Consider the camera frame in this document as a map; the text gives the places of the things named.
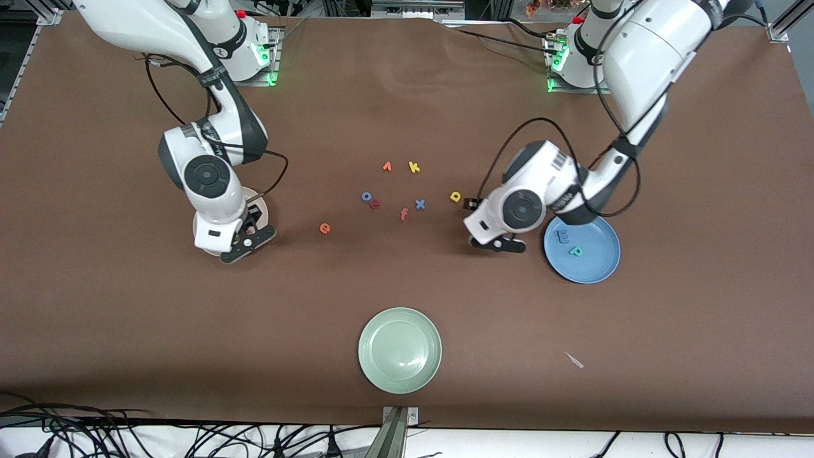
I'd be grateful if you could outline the beige brown plate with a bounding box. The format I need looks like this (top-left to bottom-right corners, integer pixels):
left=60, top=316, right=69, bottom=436
left=192, top=186, right=272, bottom=258

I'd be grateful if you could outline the blue plate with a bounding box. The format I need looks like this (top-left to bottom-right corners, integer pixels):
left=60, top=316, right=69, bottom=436
left=543, top=213, right=622, bottom=285

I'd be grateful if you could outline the brown table cover sheet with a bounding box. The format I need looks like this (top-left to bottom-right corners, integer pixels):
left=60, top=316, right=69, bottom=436
left=0, top=10, right=814, bottom=434

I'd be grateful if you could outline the pale green plate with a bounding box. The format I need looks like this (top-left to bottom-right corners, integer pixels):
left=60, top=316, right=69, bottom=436
left=357, top=307, right=443, bottom=395

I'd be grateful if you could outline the grey metal box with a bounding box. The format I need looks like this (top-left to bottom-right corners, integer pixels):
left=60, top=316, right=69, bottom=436
left=370, top=0, right=466, bottom=20

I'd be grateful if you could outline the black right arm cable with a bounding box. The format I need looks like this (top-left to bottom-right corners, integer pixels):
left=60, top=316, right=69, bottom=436
left=144, top=53, right=289, bottom=198

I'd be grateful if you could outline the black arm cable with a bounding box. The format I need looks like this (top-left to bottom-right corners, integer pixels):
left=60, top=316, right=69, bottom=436
left=478, top=0, right=768, bottom=218
left=144, top=53, right=289, bottom=198

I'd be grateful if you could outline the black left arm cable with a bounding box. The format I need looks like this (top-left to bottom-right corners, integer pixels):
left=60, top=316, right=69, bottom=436
left=478, top=0, right=768, bottom=218

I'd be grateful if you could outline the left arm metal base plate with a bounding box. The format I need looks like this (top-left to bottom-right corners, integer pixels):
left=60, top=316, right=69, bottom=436
left=543, top=31, right=615, bottom=95

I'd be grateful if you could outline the black table cable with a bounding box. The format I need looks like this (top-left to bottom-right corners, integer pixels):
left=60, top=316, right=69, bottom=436
left=455, top=28, right=553, bottom=52
left=506, top=17, right=562, bottom=43

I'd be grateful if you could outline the metal table edge bracket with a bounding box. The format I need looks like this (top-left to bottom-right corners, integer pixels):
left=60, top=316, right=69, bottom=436
left=380, top=405, right=420, bottom=458

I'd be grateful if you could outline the aluminium table frame rail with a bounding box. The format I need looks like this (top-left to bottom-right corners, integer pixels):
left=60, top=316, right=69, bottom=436
left=0, top=8, right=65, bottom=128

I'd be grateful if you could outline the aluminium corner bracket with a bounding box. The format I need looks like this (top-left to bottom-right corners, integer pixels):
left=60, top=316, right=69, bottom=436
left=766, top=0, right=814, bottom=45

